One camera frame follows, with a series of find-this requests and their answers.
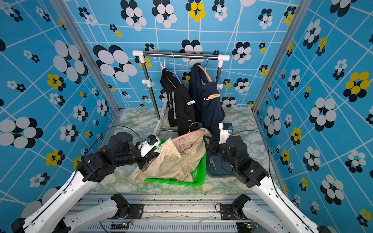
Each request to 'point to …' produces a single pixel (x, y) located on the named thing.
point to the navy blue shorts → (211, 111)
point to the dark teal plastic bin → (216, 167)
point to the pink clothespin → (211, 161)
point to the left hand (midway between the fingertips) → (160, 149)
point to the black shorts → (181, 108)
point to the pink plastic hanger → (189, 133)
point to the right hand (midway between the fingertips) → (209, 136)
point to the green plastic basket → (198, 175)
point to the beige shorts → (178, 160)
